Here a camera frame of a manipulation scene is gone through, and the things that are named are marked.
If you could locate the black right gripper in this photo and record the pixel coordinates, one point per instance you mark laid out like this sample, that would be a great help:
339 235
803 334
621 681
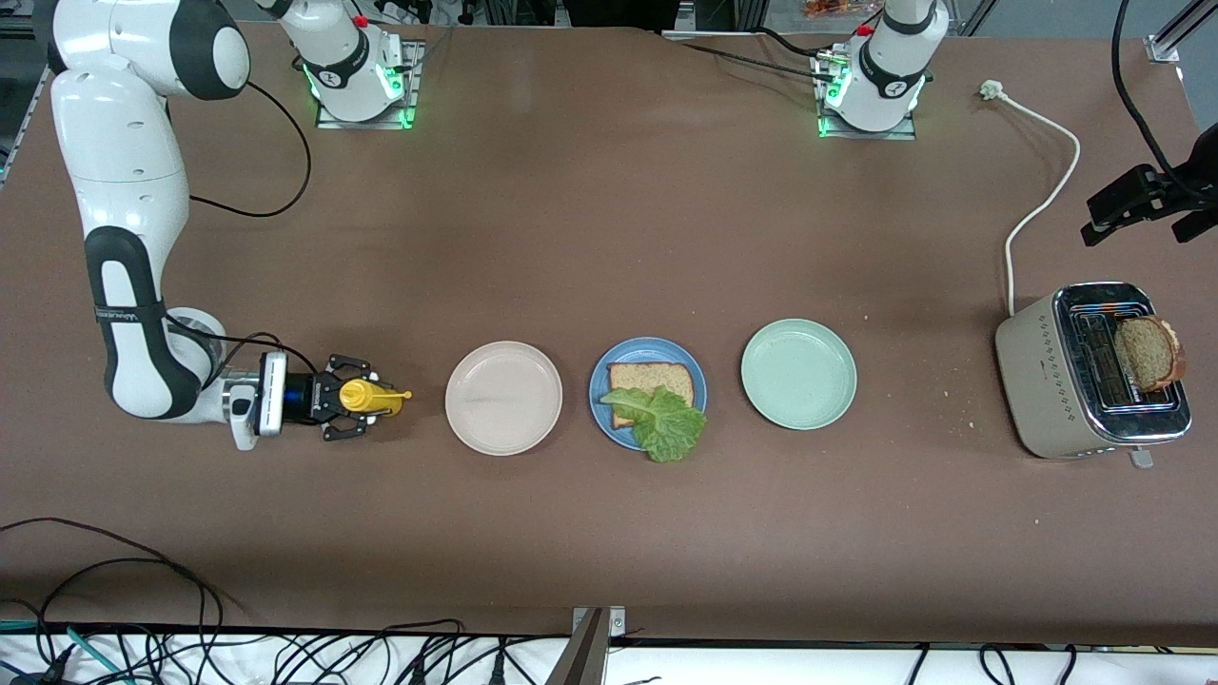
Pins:
322 394

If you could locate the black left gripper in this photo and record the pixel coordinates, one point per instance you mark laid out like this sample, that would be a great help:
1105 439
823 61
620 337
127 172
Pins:
1172 186

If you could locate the yellow mustard squeeze bottle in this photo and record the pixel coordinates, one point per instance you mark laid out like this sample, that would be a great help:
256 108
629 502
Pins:
376 400

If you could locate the brown bread slice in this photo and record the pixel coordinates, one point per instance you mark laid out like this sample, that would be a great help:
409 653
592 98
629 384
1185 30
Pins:
657 376
1147 354

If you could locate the green lettuce leaf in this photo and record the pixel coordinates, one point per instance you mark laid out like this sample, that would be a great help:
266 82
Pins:
671 428

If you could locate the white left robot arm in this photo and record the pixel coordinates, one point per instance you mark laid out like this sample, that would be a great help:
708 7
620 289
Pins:
890 67

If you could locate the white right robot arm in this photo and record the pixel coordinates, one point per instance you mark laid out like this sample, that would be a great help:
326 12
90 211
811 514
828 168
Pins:
124 143

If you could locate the white plate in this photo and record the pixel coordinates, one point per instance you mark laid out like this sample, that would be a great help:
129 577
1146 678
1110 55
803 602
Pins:
504 400

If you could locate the blue plate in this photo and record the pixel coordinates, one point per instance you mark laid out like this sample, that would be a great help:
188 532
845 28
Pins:
657 348

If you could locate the light green plate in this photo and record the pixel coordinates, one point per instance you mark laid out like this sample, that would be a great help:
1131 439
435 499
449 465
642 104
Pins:
799 374

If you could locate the beige chrome toaster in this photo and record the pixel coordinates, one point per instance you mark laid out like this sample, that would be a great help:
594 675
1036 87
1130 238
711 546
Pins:
1042 381

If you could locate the aluminium frame rail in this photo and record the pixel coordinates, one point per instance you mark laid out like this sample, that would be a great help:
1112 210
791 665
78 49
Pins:
1166 46
27 114

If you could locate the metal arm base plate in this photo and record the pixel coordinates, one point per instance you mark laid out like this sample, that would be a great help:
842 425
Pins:
866 135
415 90

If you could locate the metal table bracket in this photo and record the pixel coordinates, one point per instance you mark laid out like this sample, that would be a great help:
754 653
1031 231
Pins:
590 656

